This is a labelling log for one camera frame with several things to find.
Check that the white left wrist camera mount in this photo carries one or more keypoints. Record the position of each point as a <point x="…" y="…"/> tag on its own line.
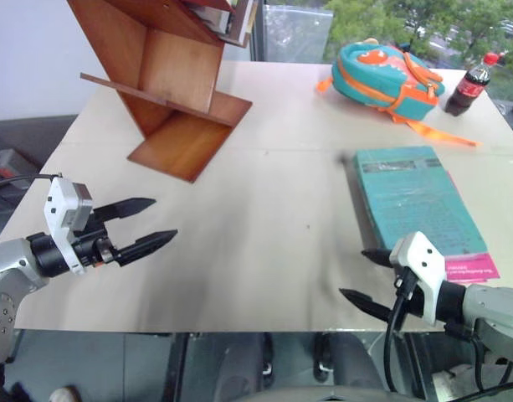
<point x="57" y="247"/>

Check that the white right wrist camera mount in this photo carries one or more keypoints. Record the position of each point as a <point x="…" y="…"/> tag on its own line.
<point x="423" y="259"/>

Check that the dark window frame post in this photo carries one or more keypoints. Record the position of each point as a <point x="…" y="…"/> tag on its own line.
<point x="258" y="29"/>

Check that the red grey box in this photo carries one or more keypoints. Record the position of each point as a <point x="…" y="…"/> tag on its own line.
<point x="11" y="163"/>

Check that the brown wooden bookshelf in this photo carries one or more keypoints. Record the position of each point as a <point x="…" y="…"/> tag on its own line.
<point x="176" y="84"/>

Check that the cola bottle red cap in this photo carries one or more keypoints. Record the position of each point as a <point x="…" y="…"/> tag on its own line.
<point x="465" y="90"/>

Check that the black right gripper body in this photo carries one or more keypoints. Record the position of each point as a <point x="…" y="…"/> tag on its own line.
<point x="413" y="309"/>

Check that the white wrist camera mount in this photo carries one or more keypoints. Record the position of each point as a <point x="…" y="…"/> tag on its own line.
<point x="423" y="259"/>
<point x="57" y="247"/>

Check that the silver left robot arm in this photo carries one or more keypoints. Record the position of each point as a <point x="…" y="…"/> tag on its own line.
<point x="9" y="259"/>

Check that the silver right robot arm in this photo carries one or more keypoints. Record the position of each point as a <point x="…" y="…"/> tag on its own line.
<point x="494" y="305"/>

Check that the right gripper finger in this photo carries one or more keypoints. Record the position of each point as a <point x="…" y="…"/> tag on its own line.
<point x="379" y="256"/>
<point x="367" y="302"/>

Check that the teal orange dinosaur backpack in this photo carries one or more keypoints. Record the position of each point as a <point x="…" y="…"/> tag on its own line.
<point x="377" y="79"/>

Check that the white shoe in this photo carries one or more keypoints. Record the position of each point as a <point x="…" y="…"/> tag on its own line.
<point x="65" y="394"/>

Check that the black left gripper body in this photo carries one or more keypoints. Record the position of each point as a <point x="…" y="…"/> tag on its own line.
<point x="93" y="247"/>

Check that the teal cover book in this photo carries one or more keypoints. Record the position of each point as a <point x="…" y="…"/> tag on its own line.
<point x="419" y="201"/>

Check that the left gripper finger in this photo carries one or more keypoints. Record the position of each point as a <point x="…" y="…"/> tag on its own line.
<point x="149" y="245"/>
<point x="128" y="207"/>

